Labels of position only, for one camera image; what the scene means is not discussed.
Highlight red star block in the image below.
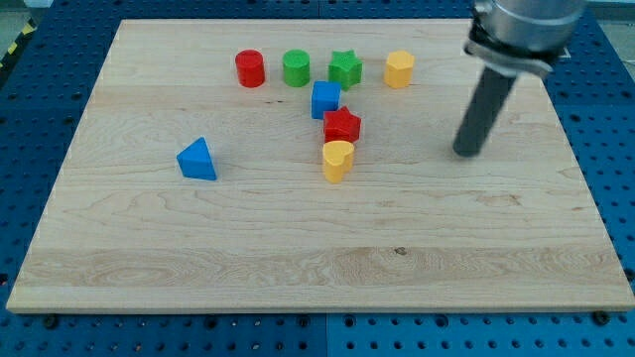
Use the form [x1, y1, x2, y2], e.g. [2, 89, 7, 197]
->
[323, 106, 361, 143]

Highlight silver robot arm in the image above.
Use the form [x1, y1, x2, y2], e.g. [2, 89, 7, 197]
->
[452, 0, 587, 158]

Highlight yellow heart block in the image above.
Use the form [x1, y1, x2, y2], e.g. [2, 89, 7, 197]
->
[321, 141, 355, 183]

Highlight green star block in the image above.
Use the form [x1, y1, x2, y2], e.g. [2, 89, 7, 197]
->
[327, 50, 363, 91]

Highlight light wooden board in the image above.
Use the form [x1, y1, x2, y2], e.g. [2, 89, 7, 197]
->
[7, 19, 634, 314]

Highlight yellow hexagon block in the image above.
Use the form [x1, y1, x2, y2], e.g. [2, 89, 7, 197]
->
[383, 51, 416, 88]

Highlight green cylinder block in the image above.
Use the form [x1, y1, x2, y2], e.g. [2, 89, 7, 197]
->
[283, 49, 311, 87]

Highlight blue cube block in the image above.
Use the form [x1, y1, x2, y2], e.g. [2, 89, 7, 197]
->
[311, 81, 341, 119]

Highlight red cylinder block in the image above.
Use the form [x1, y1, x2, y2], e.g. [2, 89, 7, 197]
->
[234, 49, 266, 88]

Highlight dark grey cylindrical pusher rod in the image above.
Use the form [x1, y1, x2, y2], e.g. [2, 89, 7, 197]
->
[452, 67, 517, 158]

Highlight blue triangle block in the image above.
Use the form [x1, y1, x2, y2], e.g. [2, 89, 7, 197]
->
[177, 137, 217, 180]

